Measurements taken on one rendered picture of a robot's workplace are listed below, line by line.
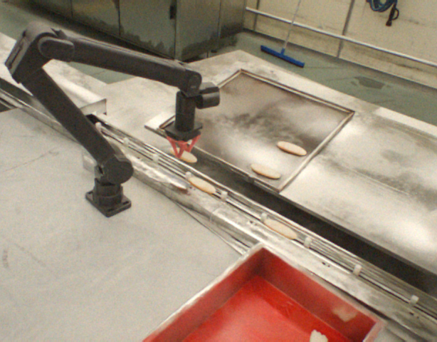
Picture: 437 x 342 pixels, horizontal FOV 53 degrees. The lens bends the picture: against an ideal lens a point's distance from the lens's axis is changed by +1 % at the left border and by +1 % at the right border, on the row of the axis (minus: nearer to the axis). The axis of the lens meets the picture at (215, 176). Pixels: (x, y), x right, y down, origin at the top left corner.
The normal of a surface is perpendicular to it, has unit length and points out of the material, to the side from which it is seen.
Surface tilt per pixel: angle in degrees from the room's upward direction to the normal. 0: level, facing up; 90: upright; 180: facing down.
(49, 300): 0
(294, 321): 0
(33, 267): 0
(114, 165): 90
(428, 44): 90
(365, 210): 10
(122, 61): 87
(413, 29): 90
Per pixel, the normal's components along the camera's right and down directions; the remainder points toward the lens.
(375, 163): -0.01, -0.73
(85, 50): 0.62, 0.50
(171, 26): -0.61, 0.41
